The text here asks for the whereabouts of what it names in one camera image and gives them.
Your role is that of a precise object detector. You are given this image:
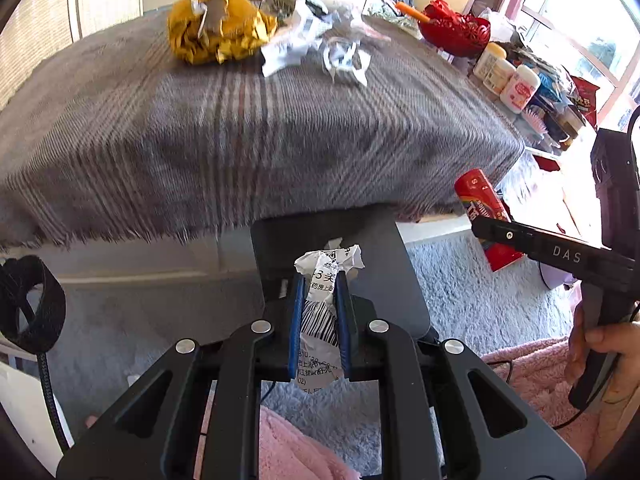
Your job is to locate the grey fluffy rug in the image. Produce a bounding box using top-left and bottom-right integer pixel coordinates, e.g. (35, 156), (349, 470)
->
(20, 232), (581, 476)

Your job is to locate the person's right hand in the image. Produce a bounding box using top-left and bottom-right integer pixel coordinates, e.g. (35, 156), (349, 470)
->
(567, 304), (640, 406)

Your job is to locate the pink hairbrush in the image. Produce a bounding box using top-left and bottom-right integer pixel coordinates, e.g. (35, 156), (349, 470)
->
(520, 105), (552, 134)

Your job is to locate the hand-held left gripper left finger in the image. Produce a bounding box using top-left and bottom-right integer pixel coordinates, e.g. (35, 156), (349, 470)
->
(56, 275), (306, 480)

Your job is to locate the yellow wrapper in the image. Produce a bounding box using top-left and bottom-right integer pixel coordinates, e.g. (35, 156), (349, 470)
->
(167, 0), (279, 66)

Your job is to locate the black velcro strap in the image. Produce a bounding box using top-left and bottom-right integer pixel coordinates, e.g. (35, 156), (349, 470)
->
(0, 255), (67, 353)

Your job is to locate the orange stick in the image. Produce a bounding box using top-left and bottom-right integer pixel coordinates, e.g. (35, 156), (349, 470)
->
(395, 1), (434, 24)

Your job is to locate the white framed woven panel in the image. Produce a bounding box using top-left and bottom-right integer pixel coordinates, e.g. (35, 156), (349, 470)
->
(0, 0), (144, 111)

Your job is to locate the dark grey trash bin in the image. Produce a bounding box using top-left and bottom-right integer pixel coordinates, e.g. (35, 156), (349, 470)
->
(249, 217), (435, 343)

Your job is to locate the red snack bag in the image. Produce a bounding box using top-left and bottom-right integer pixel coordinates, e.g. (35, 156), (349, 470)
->
(570, 76), (599, 128)

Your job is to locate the white printed receipt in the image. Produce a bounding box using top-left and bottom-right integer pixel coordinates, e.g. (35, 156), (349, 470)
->
(294, 244), (365, 396)

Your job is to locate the grey plaid fringed blanket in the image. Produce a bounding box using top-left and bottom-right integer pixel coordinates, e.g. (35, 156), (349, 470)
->
(0, 5), (526, 256)

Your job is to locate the white low table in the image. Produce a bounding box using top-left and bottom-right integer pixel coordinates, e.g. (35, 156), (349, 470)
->
(0, 212), (473, 288)

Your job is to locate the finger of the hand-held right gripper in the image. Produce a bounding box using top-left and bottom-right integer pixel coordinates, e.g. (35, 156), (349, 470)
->
(471, 216), (538, 261)

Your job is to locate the red snack packet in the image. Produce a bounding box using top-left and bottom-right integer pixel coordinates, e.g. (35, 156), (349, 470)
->
(454, 169), (526, 273)

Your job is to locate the white paper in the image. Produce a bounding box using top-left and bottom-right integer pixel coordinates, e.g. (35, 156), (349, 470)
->
(260, 0), (332, 78)

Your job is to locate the red openwork basket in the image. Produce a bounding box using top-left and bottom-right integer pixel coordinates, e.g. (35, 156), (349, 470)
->
(419, 0), (492, 58)

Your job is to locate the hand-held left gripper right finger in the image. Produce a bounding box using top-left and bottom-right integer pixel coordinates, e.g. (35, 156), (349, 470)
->
(334, 272), (586, 480)

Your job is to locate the person's right forearm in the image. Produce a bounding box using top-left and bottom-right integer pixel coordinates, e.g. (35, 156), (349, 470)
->
(587, 400), (640, 471)

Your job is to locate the black braided cable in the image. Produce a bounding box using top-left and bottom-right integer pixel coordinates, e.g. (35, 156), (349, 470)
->
(37, 350), (72, 453)

